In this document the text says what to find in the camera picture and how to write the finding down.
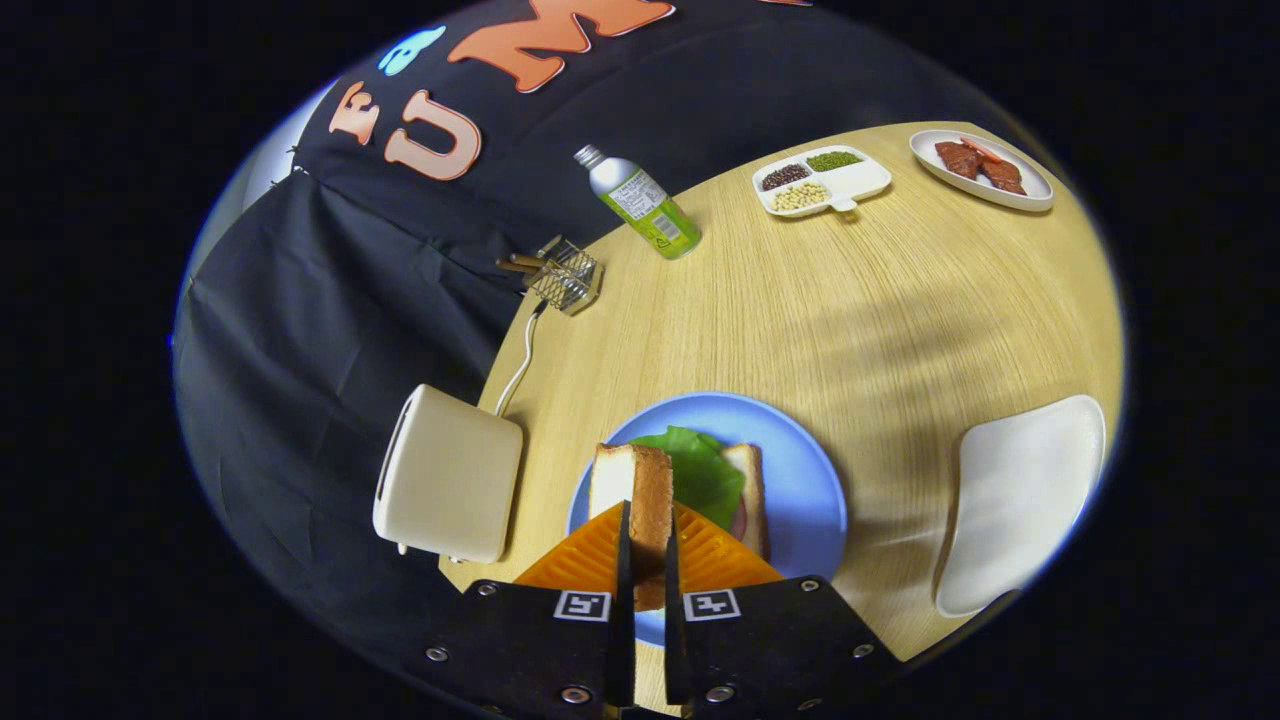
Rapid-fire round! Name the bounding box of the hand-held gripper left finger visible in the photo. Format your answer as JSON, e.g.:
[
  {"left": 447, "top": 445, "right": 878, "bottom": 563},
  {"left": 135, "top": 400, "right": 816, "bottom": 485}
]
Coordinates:
[{"left": 405, "top": 500, "right": 638, "bottom": 716}]

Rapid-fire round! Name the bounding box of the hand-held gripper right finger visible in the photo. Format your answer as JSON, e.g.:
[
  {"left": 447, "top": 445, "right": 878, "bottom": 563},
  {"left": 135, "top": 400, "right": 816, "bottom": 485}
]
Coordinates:
[{"left": 662, "top": 505, "right": 906, "bottom": 716}]

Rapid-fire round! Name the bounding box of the toasted bread slice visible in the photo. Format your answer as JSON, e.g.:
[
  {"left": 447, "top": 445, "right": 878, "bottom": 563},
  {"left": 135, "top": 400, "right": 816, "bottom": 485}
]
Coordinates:
[{"left": 588, "top": 443, "right": 675, "bottom": 613}]

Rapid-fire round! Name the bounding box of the green lettuce leaf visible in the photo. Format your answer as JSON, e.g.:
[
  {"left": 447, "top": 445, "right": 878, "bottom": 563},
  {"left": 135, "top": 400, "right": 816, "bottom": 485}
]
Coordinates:
[{"left": 630, "top": 426, "right": 746, "bottom": 533}]

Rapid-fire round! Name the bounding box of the white bread slice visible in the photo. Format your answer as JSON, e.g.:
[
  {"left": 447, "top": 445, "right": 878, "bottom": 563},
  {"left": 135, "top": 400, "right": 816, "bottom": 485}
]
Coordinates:
[{"left": 720, "top": 443, "right": 771, "bottom": 561}]

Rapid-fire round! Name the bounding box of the blue plate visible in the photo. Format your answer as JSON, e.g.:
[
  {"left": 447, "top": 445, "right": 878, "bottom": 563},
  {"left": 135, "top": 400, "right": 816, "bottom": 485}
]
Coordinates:
[{"left": 566, "top": 391, "right": 849, "bottom": 649}]

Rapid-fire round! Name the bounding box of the white toaster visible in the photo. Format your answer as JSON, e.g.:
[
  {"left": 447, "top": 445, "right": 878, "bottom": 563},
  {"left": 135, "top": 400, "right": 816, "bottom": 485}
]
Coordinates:
[{"left": 372, "top": 384, "right": 525, "bottom": 565}]

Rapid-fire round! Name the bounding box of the white square plate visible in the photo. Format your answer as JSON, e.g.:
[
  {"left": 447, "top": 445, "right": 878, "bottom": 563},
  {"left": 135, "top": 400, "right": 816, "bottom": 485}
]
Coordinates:
[{"left": 935, "top": 394, "right": 1107, "bottom": 619}]

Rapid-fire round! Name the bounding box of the black backdrop cloth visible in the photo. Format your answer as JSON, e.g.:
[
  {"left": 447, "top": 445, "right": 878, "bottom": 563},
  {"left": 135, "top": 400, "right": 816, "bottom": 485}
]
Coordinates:
[{"left": 175, "top": 0, "right": 1001, "bottom": 681}]

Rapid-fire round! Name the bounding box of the green and silver bottle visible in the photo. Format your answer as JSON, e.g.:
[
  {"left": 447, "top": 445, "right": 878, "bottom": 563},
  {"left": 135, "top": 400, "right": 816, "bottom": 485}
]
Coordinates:
[{"left": 573, "top": 144, "right": 703, "bottom": 261}]

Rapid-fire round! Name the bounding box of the pile of yellow soybeans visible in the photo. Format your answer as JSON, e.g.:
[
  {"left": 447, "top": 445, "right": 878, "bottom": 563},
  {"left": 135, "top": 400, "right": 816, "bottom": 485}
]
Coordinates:
[{"left": 771, "top": 181, "right": 831, "bottom": 213}]

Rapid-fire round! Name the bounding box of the white divided dish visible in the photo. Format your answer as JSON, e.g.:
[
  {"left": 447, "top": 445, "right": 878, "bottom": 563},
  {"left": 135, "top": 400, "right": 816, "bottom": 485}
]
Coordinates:
[{"left": 752, "top": 146, "right": 893, "bottom": 219}]

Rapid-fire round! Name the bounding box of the white oval plate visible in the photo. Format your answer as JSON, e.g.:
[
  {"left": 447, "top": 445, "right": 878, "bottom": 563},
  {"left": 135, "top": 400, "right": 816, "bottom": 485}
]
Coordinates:
[{"left": 909, "top": 129, "right": 1055, "bottom": 213}]

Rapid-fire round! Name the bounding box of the white toaster cable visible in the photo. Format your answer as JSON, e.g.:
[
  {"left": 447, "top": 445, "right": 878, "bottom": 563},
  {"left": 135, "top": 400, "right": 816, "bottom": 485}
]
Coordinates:
[{"left": 494, "top": 300, "right": 549, "bottom": 418}]

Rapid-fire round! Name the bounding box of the metal wire basket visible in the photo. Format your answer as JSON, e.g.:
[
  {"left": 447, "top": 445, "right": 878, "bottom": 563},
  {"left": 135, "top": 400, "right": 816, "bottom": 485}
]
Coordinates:
[{"left": 528, "top": 236, "right": 605, "bottom": 317}]

